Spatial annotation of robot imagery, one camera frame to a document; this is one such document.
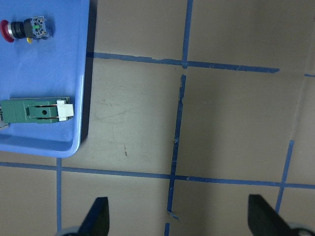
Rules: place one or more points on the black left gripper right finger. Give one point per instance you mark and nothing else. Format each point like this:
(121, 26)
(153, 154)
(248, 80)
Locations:
(263, 220)

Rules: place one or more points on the red emergency stop button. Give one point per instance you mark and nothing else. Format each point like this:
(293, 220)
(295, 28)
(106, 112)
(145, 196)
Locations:
(33, 28)

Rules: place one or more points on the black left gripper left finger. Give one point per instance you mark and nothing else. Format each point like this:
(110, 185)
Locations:
(97, 221)

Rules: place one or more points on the green electrical connector block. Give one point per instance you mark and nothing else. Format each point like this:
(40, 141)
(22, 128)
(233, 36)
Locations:
(35, 110)

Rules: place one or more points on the blue plastic tray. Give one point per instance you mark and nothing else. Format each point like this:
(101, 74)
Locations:
(54, 67)

